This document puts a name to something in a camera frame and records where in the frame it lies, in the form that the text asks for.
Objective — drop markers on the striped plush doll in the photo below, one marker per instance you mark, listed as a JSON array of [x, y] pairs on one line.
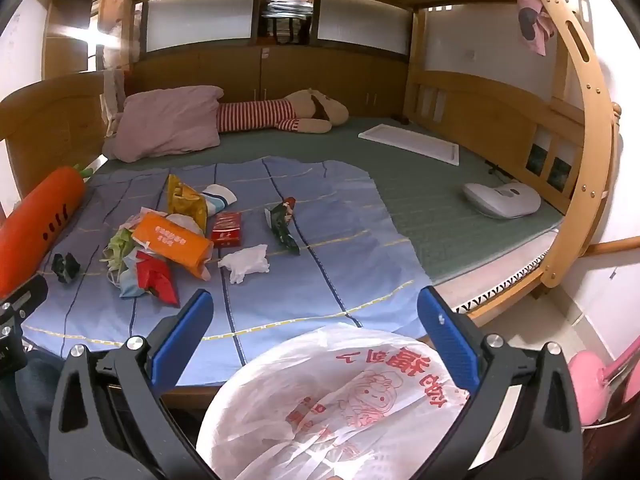
[[260, 112]]

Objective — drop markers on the yellow snack bag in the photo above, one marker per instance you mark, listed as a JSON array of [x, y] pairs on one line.
[[182, 200]]

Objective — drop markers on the blue striped sheet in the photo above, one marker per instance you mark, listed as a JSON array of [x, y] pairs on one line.
[[325, 240]]

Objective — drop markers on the green and white wrapper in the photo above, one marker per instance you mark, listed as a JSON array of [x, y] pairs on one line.
[[119, 245]]

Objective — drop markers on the green bed mat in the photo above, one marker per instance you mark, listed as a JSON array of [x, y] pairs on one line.
[[425, 185]]

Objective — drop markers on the hanging towel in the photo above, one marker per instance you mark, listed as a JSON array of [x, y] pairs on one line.
[[112, 95]]

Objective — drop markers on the small black wrapper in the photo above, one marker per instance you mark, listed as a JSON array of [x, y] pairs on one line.
[[65, 266]]

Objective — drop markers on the orange tissue pack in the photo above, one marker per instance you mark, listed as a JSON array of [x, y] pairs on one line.
[[170, 240]]

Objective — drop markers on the pink paper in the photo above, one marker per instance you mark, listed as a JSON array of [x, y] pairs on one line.
[[140, 215]]

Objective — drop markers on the pink pillow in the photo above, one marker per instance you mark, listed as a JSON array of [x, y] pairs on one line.
[[165, 120]]

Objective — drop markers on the pink round stand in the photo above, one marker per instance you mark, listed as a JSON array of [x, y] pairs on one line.
[[585, 375]]

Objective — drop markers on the red wrapper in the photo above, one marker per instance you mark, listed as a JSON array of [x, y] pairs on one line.
[[157, 275]]

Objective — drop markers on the white tissue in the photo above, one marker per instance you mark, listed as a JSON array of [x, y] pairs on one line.
[[245, 260]]

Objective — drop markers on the green wafer wrapper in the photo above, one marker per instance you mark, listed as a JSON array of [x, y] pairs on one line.
[[280, 220]]

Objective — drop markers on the white flat board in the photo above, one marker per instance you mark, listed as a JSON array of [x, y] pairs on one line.
[[405, 140]]

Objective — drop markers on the cluttered shelf niche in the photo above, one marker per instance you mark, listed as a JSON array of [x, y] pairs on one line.
[[285, 15]]

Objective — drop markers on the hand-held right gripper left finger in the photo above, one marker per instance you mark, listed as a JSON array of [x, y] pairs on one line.
[[182, 330]]

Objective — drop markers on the white and blue paper cup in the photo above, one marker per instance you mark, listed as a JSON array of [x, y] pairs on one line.
[[220, 200]]

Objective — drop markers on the blue face mask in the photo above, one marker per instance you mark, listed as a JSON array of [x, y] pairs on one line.
[[128, 282]]

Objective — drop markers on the orange carrot plush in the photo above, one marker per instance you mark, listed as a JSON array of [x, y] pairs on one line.
[[40, 215]]

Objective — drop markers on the large white tissue clump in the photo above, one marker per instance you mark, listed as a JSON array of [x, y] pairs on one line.
[[187, 222]]

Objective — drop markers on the frosted glass panel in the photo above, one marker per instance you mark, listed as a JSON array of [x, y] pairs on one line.
[[365, 20], [200, 22]]

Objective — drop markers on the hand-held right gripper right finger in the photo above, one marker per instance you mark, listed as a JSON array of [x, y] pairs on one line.
[[447, 340]]

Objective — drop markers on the white bin with plastic bag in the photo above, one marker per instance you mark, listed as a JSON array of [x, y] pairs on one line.
[[325, 385]]

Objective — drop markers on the red cardboard box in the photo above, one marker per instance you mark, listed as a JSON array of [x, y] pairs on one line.
[[226, 230]]

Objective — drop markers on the curved wooden ladder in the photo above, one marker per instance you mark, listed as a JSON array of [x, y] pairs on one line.
[[590, 110]]

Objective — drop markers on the wooden bunk bed frame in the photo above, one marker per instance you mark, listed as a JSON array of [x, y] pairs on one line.
[[475, 100]]

